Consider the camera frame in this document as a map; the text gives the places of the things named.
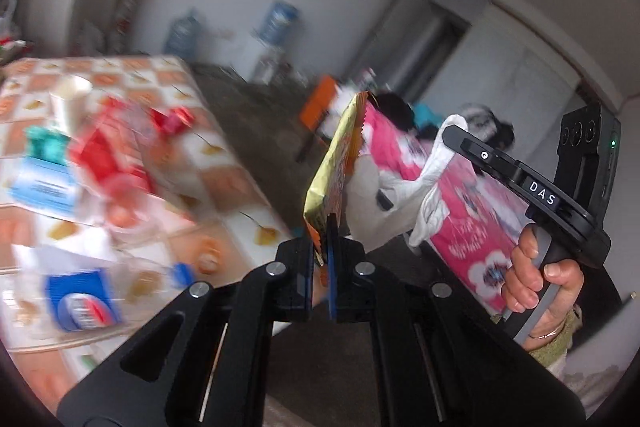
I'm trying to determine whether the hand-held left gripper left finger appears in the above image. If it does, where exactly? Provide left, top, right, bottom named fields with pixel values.
left=57, top=237, right=317, bottom=427

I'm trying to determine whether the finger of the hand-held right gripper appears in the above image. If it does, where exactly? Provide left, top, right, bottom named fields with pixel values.
left=441, top=123, right=527, bottom=188

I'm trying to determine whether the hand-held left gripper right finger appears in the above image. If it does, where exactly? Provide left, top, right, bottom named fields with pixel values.
left=326, top=216, right=585, bottom=427

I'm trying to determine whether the gold orange snack wrapper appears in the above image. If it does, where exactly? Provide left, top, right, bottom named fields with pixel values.
left=303, top=91, right=370, bottom=290

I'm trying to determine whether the blue medicine box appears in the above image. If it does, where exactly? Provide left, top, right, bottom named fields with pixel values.
left=10, top=156, right=77, bottom=219

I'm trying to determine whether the green plastic bag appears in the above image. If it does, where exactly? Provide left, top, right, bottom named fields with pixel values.
left=25, top=124, right=70, bottom=166

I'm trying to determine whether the person's right hand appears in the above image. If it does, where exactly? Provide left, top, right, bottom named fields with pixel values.
left=500, top=224, right=585, bottom=351

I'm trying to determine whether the pink floral blanket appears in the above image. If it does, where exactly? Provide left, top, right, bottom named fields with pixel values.
left=359, top=99, right=532, bottom=314

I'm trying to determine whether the white cloth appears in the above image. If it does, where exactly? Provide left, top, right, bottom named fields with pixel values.
left=344, top=153, right=432, bottom=244

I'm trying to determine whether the black clothing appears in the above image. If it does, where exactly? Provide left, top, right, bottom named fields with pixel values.
left=374, top=92, right=417, bottom=134

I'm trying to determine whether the grey door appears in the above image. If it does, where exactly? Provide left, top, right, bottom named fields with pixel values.
left=345, top=0, right=472, bottom=108

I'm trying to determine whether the orange chair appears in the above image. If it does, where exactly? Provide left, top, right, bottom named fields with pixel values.
left=299, top=74, right=342, bottom=134

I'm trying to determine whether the shiny red wrapper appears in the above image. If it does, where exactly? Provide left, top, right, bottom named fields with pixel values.
left=150, top=106, right=197, bottom=136

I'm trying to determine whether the blue label plastic bottle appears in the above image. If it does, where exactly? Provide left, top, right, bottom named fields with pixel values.
left=42, top=257, right=198, bottom=336

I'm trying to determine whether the red packet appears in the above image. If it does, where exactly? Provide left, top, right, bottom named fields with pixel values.
left=69, top=107, right=157, bottom=198

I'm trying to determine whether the labelled blue water jug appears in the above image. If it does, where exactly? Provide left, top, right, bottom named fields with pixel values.
left=256, top=0, right=302, bottom=48

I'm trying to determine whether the empty blue water jug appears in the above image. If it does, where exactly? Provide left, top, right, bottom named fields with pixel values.
left=164, top=7, right=207, bottom=58

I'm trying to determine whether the white paper cup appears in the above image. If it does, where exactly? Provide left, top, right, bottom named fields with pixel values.
left=49, top=74, right=94, bottom=134

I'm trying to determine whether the white plastic bag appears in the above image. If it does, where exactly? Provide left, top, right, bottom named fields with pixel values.
left=0, top=0, right=22, bottom=38

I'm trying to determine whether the tall wall hanging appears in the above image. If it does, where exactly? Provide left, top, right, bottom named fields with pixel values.
left=112, top=0, right=157, bottom=56

